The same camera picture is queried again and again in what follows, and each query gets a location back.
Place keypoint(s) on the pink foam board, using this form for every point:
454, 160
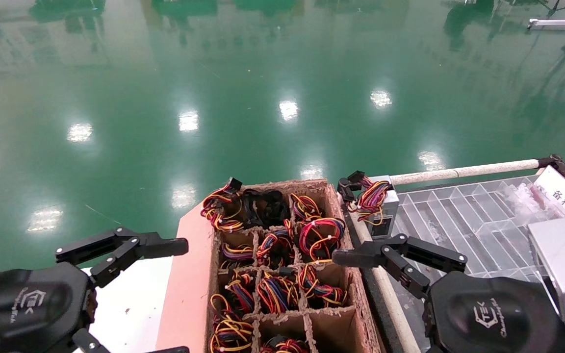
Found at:
187, 284

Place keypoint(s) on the black pipe corner connector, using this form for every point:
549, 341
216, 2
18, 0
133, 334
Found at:
554, 161

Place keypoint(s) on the white floor stand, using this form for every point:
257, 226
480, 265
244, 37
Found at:
552, 23

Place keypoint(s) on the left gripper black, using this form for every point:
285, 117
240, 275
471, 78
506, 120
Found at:
17, 309

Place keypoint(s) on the cardboard divider box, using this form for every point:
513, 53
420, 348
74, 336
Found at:
341, 326

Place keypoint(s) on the clear plastic divider tray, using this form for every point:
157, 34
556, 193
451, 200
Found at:
459, 220

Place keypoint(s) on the white cart frame pipe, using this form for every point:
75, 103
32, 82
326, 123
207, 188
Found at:
459, 172
385, 289

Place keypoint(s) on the clear bag with pink parts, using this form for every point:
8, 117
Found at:
532, 201

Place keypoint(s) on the white printed label sign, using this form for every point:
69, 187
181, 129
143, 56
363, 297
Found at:
564, 196

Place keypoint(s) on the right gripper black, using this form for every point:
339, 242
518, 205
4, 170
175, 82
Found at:
488, 318

